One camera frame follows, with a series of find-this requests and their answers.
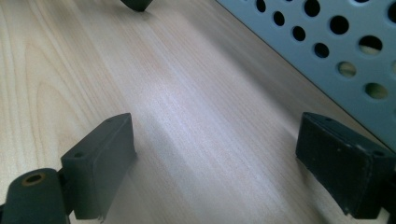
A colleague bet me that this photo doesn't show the blue-grey perforated plastic basket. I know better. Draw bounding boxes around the blue-grey perforated plastic basket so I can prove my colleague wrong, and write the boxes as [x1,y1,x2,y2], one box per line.
[216,0,396,154]

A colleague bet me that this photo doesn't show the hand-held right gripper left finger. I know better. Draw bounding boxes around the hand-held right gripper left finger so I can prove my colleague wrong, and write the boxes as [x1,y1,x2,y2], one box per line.
[60,112,137,222]

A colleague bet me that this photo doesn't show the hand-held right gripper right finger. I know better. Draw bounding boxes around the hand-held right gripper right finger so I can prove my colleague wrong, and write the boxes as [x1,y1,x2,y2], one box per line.
[294,111,396,220]

